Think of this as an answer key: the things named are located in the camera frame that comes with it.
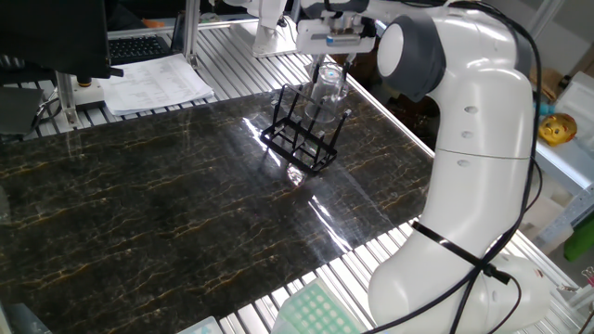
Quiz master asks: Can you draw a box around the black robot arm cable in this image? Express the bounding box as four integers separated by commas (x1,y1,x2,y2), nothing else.
361,0,544,334

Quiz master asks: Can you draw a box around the black keyboard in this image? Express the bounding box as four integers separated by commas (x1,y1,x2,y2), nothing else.
107,34,174,66

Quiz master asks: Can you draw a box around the grey perforated shelf post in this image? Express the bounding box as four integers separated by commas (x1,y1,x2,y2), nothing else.
533,183,594,247

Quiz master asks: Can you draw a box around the white paper stack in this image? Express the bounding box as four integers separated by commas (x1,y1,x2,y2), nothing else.
97,53,215,117

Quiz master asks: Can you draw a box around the silver wrist module blue tape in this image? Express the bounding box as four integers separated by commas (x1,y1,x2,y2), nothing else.
309,31,364,47

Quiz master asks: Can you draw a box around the black marble pattern mat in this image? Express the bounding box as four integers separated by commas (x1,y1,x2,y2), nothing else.
0,75,435,334

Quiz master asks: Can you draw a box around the green pipette tip box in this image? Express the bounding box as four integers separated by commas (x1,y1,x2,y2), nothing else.
271,276,368,334

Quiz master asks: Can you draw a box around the golden piggy bank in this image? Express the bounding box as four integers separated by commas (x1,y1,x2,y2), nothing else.
537,112,579,148

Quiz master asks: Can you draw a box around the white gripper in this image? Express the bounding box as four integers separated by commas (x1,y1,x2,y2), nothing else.
295,18,377,85

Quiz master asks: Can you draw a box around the aluminium frame post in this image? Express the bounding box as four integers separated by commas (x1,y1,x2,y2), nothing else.
54,71,81,130
182,0,202,70

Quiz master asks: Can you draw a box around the green plastic bin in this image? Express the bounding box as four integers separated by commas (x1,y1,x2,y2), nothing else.
562,213,594,263

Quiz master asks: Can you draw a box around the black monitor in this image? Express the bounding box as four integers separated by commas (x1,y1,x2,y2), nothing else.
0,0,124,80

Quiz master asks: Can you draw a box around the white translucent plastic box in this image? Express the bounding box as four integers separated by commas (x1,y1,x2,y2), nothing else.
175,315,225,334

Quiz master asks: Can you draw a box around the black wire cup rack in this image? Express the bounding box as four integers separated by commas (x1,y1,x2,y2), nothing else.
259,83,353,177

